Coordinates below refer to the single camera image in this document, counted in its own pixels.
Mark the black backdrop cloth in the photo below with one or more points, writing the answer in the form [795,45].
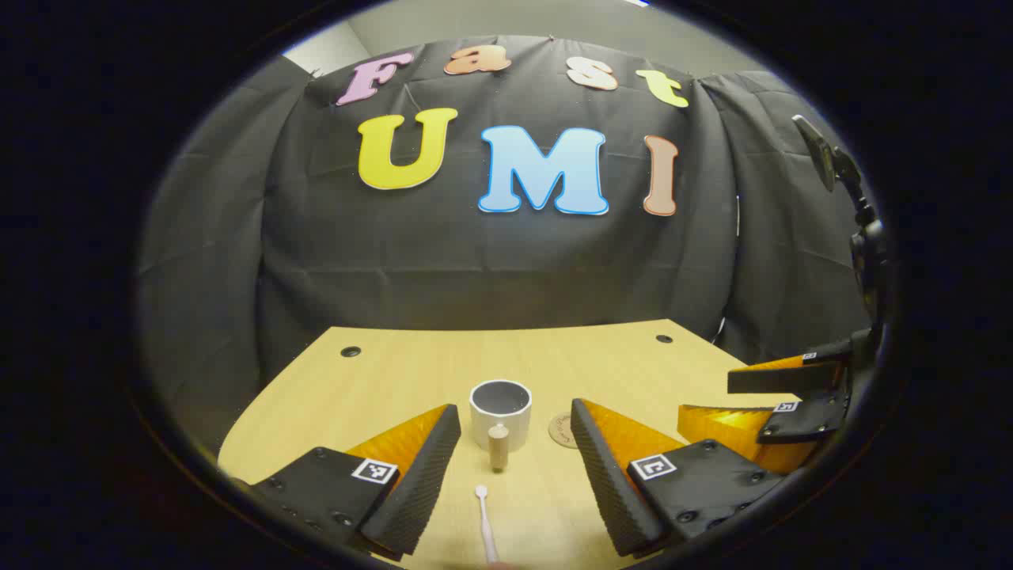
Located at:
[435,253]

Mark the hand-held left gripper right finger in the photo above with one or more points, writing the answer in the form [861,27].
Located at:
[601,483]

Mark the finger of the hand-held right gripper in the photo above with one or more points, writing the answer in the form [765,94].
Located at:
[799,423]
[783,380]

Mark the pink toothbrush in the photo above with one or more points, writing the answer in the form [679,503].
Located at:
[484,518]

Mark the wooden desktop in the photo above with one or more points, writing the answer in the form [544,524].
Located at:
[380,388]

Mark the round cork coaster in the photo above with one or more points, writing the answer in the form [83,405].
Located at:
[560,431]

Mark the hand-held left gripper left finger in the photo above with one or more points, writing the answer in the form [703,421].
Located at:
[419,491]

